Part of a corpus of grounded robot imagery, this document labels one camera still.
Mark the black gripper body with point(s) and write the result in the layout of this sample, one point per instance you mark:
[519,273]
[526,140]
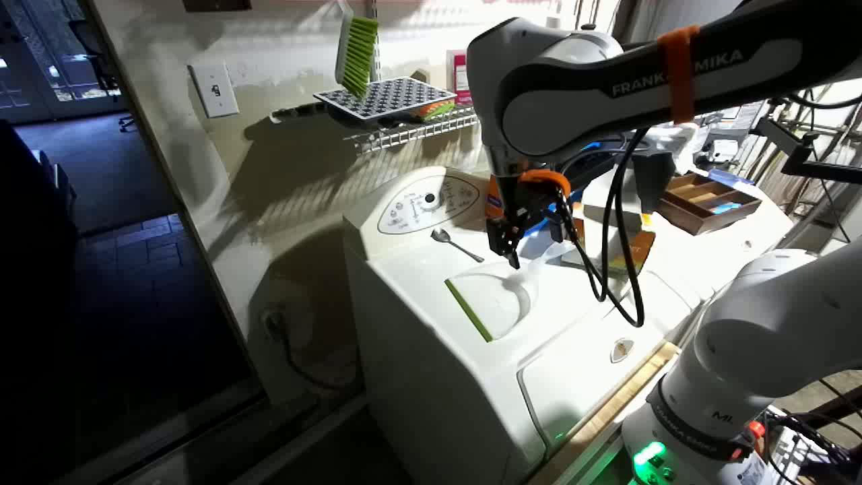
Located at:
[526,210]

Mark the orange Kirkland cardboard box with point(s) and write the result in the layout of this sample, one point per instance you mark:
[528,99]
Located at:
[638,250]

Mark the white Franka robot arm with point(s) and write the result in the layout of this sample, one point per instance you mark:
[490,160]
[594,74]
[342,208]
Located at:
[556,97]

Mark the metal spoon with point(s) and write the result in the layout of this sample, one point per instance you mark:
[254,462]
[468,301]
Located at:
[452,243]

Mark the green flat strip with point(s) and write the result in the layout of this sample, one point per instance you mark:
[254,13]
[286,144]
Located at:
[468,311]

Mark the green orange sponge pack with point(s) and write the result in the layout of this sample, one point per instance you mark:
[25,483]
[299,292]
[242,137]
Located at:
[435,111]

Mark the brown wooden tray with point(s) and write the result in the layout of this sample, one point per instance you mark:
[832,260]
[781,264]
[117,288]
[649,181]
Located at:
[704,204]

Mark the wooden board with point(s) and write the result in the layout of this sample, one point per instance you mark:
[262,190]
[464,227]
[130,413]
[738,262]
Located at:
[620,404]

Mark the white dryer appliance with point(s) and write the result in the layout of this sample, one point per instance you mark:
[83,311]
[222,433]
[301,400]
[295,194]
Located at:
[717,260]

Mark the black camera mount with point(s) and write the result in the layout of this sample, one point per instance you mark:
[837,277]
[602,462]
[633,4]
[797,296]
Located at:
[822,168]

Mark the white wall switch plate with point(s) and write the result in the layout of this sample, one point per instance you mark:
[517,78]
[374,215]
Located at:
[215,87]

